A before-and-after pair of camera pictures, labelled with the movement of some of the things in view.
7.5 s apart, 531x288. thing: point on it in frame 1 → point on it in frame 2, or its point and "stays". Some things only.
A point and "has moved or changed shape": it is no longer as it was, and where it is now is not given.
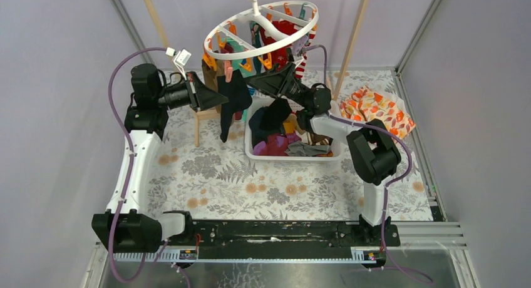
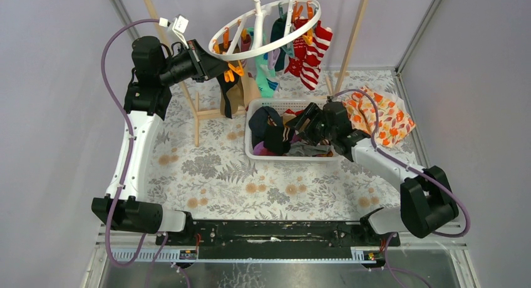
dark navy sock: (238, 97) has moved or changed shape
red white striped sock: (279, 54) → (321, 42)
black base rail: (232, 235) stays
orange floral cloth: (365, 104) stays
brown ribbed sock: (210, 77) has moved or changed shape
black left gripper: (193, 91) → (197, 61)
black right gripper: (275, 84) → (312, 112)
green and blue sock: (237, 65) → (266, 79)
